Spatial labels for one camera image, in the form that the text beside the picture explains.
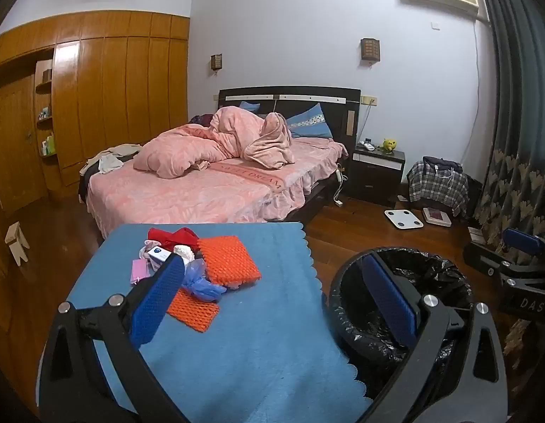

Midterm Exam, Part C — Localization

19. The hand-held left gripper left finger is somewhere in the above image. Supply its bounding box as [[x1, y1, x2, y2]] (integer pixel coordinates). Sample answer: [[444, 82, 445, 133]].
[[36, 253, 187, 423]]

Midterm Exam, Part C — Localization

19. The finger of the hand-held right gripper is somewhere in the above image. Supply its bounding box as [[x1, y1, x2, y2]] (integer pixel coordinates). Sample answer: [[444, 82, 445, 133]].
[[502, 228, 545, 258], [463, 242, 517, 280]]

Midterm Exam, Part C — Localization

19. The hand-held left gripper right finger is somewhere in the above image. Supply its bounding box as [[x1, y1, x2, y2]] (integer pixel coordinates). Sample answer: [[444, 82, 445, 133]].
[[361, 253, 509, 423]]

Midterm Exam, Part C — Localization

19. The pink packet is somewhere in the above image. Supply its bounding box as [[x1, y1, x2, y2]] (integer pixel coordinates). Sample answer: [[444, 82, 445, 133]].
[[130, 258, 152, 283]]

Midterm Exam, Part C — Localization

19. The small orange foam net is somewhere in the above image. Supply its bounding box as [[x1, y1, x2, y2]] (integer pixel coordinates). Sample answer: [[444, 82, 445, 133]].
[[166, 288, 221, 333]]

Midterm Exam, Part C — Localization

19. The white and blue carton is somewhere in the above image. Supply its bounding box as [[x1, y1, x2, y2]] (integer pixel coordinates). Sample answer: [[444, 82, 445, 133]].
[[146, 248, 172, 269]]

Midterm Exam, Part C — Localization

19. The blue plastic bag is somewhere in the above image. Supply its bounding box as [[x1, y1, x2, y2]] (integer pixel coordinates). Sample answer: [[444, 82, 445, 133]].
[[180, 258, 228, 302]]

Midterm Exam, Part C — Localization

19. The black trash bin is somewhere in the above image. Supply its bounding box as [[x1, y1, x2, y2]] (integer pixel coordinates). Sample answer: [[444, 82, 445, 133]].
[[329, 247, 476, 401]]

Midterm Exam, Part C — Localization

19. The red plastic bag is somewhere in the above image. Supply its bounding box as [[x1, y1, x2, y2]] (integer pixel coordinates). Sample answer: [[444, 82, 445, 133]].
[[172, 228, 201, 251]]

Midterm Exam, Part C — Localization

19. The large orange foam net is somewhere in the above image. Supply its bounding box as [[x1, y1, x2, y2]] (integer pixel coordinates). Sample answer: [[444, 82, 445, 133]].
[[196, 237, 262, 290]]

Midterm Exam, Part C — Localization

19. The black bin liner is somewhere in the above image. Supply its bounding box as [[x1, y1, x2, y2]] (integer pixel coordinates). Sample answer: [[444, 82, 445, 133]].
[[336, 249, 473, 399]]

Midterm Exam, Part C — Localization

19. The pink bathroom scale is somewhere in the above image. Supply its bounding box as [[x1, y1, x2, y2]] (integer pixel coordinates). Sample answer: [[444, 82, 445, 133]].
[[421, 207, 453, 227]]

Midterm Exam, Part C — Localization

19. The white bathroom scale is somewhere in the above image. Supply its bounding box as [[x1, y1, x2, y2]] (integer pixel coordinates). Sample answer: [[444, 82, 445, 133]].
[[384, 208, 425, 231]]

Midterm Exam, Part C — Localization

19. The plaid cloth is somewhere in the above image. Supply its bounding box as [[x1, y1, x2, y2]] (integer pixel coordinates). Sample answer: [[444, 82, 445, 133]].
[[407, 161, 470, 216]]

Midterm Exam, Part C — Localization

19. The blue scalloped table cloth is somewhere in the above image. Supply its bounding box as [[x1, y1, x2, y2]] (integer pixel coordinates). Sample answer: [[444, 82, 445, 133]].
[[36, 221, 374, 423]]

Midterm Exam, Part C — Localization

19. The dark jacket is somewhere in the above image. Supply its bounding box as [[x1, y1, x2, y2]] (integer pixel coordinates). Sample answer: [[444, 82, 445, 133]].
[[422, 156, 464, 172]]

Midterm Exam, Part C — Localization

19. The bed with pink sheet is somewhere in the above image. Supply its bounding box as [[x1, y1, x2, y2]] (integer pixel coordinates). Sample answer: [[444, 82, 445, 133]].
[[78, 86, 362, 236]]

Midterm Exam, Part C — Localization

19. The dark nightstand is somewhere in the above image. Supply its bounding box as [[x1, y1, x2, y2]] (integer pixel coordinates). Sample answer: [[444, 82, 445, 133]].
[[346, 147, 406, 206]]

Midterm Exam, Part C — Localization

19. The dark patterned curtain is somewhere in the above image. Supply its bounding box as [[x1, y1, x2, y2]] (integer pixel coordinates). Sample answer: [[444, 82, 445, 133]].
[[473, 0, 545, 362]]

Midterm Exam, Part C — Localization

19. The pile of clothes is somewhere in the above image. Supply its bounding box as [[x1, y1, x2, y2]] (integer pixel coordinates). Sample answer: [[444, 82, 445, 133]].
[[79, 143, 143, 174]]

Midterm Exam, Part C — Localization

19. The pink duvet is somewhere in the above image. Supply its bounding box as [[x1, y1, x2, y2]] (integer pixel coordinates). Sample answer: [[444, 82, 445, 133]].
[[133, 106, 296, 180]]

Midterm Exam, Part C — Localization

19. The small wooden stool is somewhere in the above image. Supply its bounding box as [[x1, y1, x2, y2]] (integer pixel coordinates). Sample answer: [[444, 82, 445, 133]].
[[5, 222, 30, 267]]

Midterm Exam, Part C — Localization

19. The large blue pillow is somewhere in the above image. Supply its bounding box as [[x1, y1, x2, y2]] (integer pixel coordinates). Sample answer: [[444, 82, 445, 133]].
[[285, 103, 334, 139]]

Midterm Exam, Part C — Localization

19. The dark wooden headboard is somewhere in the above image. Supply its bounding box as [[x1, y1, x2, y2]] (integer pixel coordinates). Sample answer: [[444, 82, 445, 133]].
[[218, 86, 362, 155]]

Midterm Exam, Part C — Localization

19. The wooden wardrobe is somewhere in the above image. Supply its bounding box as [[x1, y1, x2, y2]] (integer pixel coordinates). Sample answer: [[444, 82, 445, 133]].
[[0, 10, 191, 230]]

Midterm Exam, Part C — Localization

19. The large wall lamp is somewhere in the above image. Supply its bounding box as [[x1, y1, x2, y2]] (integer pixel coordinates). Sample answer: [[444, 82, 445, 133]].
[[359, 38, 381, 63]]

